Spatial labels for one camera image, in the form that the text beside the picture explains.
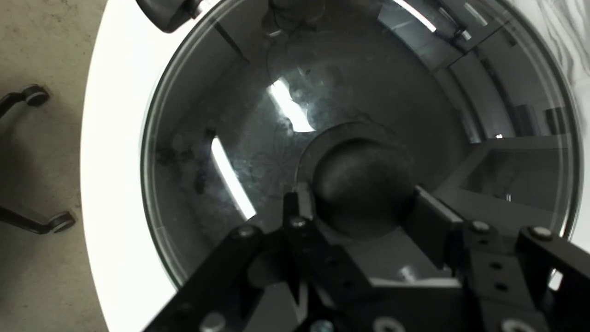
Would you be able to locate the glass lid with black knob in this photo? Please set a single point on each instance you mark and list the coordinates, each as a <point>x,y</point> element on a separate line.
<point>370,93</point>

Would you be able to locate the black caster wheel base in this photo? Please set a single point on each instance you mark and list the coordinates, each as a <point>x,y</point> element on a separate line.
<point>38,97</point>

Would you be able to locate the white printed cloth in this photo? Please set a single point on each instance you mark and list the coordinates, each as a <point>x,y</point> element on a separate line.
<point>565,30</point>

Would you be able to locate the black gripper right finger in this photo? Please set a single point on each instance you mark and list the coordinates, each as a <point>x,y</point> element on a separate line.
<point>523,277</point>

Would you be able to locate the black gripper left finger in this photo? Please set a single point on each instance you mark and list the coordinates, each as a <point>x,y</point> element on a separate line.
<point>246,277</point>

